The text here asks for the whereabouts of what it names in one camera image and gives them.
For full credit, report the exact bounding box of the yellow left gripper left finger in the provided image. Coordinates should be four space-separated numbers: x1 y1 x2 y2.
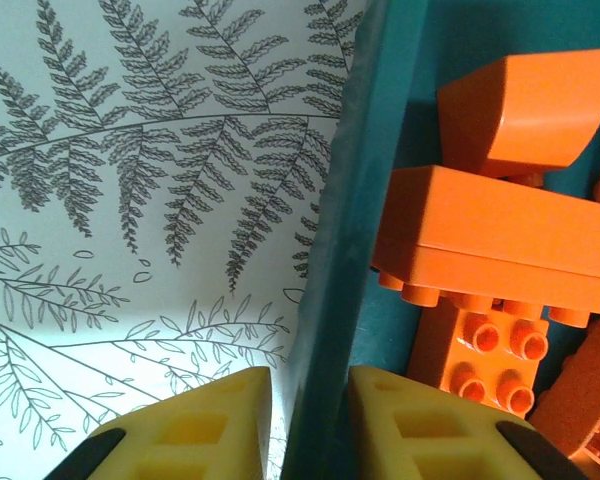
49 366 273 480

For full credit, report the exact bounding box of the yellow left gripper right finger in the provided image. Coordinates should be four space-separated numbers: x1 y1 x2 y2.
348 364 591 480

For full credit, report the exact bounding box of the small square orange lego brick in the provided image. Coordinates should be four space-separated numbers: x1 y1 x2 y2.
407 304 551 421

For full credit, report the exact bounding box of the large orange lego brick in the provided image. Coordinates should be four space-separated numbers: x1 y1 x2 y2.
369 164 600 329

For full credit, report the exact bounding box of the teal plastic container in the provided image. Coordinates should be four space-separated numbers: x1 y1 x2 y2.
282 0 600 480

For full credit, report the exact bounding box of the orange curved lego brick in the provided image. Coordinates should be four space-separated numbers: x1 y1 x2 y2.
435 47 600 184

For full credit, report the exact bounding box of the floral patterned tablecloth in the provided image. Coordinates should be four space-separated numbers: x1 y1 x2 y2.
0 0 366 480

